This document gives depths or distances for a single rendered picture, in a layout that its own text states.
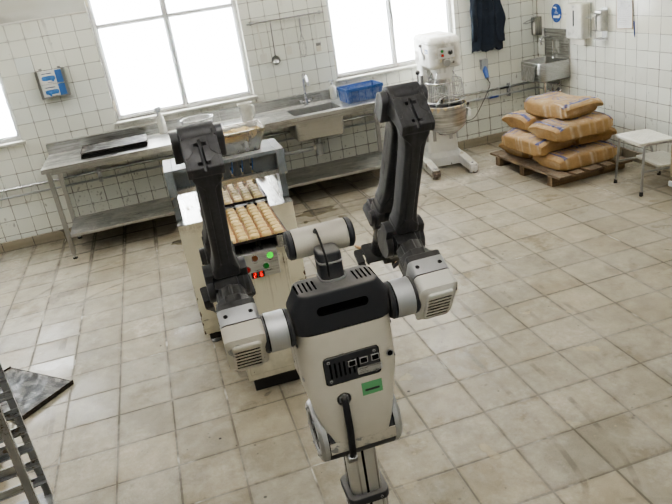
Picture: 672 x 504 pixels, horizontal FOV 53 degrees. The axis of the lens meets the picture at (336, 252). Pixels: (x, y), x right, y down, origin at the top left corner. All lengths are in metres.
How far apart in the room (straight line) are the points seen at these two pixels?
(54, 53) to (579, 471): 5.77
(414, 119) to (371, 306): 0.42
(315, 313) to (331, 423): 0.30
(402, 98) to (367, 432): 0.79
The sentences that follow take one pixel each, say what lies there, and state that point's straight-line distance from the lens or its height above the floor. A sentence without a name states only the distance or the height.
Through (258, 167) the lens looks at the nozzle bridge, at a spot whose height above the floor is 1.07.
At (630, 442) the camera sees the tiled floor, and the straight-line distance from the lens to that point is 3.36.
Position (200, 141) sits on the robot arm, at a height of 1.83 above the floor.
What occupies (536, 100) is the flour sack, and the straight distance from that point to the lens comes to 6.94.
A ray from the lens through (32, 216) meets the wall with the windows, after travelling 7.40.
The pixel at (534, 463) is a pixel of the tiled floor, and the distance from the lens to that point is 3.21.
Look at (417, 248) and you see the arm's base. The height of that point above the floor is 1.47.
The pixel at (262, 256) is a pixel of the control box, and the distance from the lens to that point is 3.48.
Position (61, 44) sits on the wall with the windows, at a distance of 7.07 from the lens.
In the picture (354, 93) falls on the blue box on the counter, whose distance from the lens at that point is 6.84.
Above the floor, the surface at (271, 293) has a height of 0.58.
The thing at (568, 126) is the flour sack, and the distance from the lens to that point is 6.48.
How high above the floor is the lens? 2.10
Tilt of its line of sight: 22 degrees down
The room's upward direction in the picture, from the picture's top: 9 degrees counter-clockwise
